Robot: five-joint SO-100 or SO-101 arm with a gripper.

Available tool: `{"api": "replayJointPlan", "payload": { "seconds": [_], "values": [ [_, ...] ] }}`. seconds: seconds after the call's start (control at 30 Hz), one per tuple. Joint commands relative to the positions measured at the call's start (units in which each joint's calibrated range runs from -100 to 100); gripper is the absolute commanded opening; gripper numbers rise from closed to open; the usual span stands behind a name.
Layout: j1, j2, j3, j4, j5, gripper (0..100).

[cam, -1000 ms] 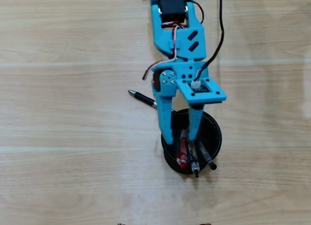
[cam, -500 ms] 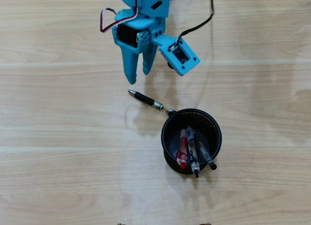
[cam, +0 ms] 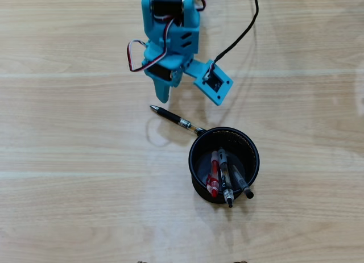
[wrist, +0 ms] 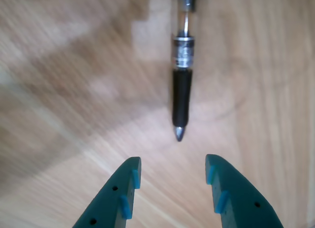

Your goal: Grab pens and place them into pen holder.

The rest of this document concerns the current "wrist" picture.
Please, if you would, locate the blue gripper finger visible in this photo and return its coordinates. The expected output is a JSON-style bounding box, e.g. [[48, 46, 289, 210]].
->
[[205, 154, 285, 228], [72, 156, 143, 228]]

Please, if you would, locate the black grip retractable pen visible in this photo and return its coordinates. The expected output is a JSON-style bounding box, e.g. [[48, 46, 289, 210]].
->
[[170, 0, 205, 143]]

